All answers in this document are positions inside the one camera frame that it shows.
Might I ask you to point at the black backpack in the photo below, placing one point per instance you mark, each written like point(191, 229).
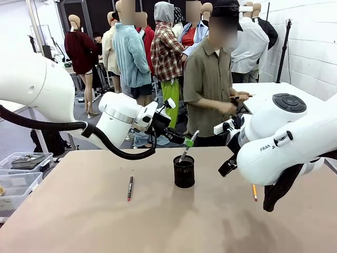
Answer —
point(51, 143)

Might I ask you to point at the mannequin in blue shirt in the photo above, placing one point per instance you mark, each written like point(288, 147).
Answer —
point(193, 34)

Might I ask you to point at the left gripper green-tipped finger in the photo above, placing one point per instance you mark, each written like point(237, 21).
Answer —
point(179, 134)
point(176, 139)

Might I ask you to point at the mannequin in light blue fleece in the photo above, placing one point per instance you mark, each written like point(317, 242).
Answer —
point(130, 52)

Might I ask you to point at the mannequin in black jacket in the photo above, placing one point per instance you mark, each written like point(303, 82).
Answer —
point(269, 33)

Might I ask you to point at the yellow pencil with pink eraser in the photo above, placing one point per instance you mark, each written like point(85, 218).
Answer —
point(254, 193)

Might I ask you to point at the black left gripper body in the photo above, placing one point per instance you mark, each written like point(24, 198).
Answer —
point(161, 122)

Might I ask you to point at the clear plastic bin with tools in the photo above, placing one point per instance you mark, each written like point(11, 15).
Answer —
point(26, 160)

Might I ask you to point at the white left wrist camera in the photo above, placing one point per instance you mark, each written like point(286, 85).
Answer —
point(169, 103)

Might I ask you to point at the mannequin in beige shirt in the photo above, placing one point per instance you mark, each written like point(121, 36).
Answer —
point(109, 50)

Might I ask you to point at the mannequin in plaid shirt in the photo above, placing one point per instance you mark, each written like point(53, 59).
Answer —
point(167, 55)

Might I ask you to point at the black mesh pen holder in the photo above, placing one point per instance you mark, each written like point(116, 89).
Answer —
point(184, 172)

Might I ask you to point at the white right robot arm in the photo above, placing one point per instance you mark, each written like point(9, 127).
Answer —
point(276, 147)

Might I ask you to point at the person's right forearm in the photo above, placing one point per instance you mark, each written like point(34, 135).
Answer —
point(210, 105)

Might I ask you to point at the person in olive shirt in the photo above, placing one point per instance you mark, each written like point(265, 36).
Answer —
point(208, 73)

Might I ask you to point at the blue jeans on floor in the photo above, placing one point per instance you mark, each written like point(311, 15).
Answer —
point(140, 139)

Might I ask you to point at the black tripod stand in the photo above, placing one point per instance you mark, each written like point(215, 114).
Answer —
point(284, 52)

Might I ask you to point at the person's left forearm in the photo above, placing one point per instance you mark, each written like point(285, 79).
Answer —
point(234, 92)

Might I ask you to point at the mannequin in white shirt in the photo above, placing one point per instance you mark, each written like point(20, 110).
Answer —
point(248, 47)

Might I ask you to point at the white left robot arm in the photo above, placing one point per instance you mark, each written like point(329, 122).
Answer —
point(31, 84)

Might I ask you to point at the person's right hand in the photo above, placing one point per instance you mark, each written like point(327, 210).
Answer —
point(229, 108)

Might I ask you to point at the mannequin in red jacket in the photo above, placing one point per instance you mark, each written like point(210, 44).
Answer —
point(148, 39)

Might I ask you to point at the mannequin in dark red sweater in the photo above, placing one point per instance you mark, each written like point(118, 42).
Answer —
point(80, 52)

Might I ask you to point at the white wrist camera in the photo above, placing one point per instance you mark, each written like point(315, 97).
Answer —
point(169, 103)
point(222, 127)

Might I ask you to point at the orange brown pencil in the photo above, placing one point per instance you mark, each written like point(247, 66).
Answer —
point(243, 96)

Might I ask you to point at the person's left hand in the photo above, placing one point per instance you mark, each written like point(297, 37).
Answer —
point(243, 95)

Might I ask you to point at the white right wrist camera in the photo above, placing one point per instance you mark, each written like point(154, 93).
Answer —
point(222, 127)

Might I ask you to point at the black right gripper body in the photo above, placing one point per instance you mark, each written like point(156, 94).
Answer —
point(233, 150)

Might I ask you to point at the grey silver pen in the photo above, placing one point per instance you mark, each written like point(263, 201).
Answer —
point(190, 143)

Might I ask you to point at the dark marker with red cap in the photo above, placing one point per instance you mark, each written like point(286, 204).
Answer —
point(130, 188)

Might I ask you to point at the background person in black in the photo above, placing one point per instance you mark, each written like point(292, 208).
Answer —
point(98, 44)

